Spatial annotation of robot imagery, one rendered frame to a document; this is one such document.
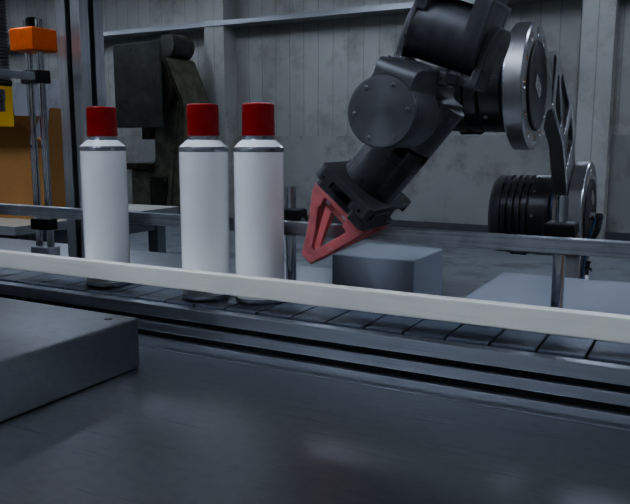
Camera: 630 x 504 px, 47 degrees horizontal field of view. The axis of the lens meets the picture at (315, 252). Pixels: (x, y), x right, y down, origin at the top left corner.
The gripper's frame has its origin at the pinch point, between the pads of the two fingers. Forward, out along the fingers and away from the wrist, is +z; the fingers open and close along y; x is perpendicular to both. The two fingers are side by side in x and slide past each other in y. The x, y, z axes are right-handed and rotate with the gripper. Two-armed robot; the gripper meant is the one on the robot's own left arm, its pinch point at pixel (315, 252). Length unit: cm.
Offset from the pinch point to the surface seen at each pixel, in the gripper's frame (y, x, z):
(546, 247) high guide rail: -2.7, 15.7, -15.2
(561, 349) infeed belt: 3.8, 22.5, -11.4
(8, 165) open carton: -109, -136, 111
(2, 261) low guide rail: 4.5, -28.6, 28.4
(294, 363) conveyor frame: 5.9, 6.9, 6.9
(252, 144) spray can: 1.7, -11.5, -4.2
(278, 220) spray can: 0.0, -5.1, 0.4
